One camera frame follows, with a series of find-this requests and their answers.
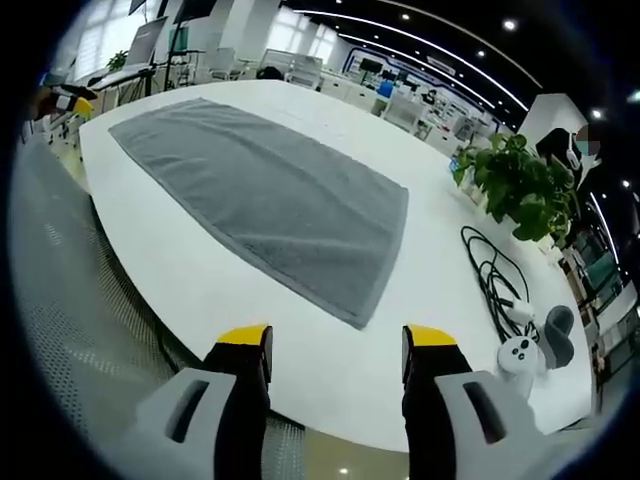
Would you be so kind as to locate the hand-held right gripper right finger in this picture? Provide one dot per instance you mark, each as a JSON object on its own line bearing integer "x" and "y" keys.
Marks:
{"x": 450, "y": 400}

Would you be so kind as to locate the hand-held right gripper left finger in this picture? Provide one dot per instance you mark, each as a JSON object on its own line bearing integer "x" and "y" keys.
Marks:
{"x": 220, "y": 400}

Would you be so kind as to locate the grey towel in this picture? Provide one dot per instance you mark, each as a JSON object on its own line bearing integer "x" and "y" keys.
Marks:
{"x": 265, "y": 200}

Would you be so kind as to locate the small green plant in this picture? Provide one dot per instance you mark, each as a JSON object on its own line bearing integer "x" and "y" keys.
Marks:
{"x": 118, "y": 61}

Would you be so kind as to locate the white handheld controller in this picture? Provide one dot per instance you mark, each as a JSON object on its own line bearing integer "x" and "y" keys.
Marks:
{"x": 517, "y": 360}

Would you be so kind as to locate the grey display board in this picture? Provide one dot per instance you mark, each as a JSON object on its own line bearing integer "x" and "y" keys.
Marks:
{"x": 144, "y": 42}

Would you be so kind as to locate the white office chair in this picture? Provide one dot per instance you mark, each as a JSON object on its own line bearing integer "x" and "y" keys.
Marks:
{"x": 224, "y": 62}

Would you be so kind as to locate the white table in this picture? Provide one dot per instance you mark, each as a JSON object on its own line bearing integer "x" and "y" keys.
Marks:
{"x": 320, "y": 280}

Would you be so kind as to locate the green potted plant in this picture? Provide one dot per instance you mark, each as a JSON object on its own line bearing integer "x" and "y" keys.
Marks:
{"x": 520, "y": 187}

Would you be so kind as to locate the black monitor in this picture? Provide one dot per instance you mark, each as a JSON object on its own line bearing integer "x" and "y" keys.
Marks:
{"x": 370, "y": 65}

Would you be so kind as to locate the blue bin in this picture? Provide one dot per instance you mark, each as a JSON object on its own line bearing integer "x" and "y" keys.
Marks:
{"x": 385, "y": 90}

